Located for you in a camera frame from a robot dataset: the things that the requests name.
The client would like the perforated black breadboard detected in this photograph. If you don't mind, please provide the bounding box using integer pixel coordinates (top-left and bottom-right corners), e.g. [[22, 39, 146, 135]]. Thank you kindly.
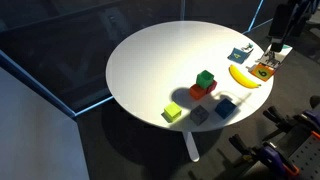
[[281, 132, 320, 180]]

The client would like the grey block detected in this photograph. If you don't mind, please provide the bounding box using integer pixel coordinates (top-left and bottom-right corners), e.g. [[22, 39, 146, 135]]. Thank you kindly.
[[190, 105, 209, 126]]

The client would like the black purple clamp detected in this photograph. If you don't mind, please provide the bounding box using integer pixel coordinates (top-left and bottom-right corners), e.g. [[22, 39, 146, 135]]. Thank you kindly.
[[263, 106, 320, 141]]

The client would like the yellow banana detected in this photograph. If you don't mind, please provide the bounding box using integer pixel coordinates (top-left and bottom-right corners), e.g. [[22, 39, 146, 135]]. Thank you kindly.
[[229, 65, 260, 89]]

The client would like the yellow-green block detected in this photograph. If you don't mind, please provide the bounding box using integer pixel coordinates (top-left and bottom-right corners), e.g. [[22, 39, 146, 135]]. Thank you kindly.
[[164, 102, 182, 122]]

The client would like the blue number four cube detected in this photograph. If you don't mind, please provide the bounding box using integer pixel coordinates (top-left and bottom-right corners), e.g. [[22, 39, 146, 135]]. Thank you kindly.
[[228, 48, 250, 64]]

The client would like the red block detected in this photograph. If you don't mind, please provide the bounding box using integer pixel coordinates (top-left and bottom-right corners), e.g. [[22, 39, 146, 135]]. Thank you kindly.
[[206, 80, 217, 94]]

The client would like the round white table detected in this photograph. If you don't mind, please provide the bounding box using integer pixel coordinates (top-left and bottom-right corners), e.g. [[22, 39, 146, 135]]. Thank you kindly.
[[106, 21, 274, 162]]

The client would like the purple orange clamp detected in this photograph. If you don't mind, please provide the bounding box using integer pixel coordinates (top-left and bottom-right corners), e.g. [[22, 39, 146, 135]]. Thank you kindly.
[[229, 134, 300, 177]]

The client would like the green block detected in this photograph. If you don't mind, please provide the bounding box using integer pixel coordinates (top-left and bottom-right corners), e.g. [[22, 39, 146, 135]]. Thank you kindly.
[[196, 70, 214, 89]]

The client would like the blue block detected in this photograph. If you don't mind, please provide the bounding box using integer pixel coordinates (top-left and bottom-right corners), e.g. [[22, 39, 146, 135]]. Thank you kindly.
[[215, 98, 236, 119]]

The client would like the orange number six cube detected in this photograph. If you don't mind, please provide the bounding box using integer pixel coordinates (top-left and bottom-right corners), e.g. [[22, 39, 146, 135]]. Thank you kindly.
[[249, 63, 275, 82]]

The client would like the orange block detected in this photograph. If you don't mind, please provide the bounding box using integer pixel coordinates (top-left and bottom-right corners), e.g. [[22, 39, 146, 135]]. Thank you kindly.
[[189, 84, 206, 100]]

